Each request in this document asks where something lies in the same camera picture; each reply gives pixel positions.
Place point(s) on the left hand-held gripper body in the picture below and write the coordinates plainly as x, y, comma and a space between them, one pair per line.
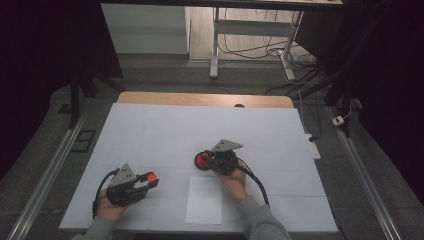
123, 186

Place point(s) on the aluminium floor rail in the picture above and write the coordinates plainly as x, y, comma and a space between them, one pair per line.
366, 176
46, 180

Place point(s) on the white paper sheet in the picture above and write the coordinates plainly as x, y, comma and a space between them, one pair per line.
204, 200

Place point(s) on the black floor frame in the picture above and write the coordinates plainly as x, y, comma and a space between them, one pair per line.
83, 141

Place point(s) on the person's right hand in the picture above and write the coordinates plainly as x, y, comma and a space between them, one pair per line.
235, 185

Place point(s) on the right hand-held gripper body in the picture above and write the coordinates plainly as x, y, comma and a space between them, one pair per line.
226, 161

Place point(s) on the white desk frame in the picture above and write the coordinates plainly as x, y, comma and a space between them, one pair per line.
253, 27

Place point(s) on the orange stamp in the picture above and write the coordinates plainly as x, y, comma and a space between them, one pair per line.
152, 177

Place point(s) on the white table cover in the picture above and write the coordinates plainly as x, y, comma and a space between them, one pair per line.
186, 130

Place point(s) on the round red ink pad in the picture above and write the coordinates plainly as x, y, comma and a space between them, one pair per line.
201, 161

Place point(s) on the small white adapter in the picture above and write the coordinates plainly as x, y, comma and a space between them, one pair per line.
338, 120

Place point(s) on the person's left hand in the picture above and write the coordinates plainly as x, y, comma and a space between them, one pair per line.
111, 208

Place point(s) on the white power strip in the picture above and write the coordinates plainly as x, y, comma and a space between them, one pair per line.
313, 146

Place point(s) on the black metal stand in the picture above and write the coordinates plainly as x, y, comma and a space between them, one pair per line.
75, 100
340, 90

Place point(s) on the wooden table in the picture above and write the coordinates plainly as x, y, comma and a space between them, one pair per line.
200, 99

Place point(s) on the white cabinet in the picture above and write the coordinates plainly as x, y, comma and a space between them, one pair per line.
143, 30

